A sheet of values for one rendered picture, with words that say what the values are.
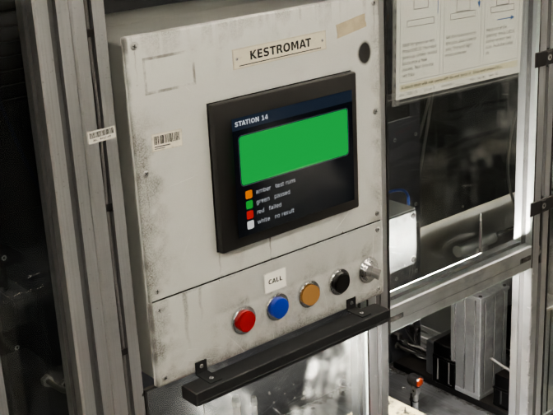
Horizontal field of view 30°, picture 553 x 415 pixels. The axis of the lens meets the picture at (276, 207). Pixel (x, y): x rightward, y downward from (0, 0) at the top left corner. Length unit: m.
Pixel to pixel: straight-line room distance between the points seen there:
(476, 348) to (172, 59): 1.12
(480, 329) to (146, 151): 1.06
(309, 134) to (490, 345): 0.92
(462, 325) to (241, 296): 0.85
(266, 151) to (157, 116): 0.17
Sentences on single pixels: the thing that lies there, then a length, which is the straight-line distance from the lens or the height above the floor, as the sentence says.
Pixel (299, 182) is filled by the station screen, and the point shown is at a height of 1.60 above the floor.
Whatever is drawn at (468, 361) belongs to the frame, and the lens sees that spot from 2.20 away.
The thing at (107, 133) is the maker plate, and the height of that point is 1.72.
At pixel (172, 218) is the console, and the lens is 1.31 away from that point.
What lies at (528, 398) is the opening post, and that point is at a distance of 2.05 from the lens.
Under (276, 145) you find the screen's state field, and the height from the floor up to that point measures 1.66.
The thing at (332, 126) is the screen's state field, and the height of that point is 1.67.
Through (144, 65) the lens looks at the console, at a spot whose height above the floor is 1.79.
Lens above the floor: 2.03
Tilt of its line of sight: 19 degrees down
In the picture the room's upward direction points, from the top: 3 degrees counter-clockwise
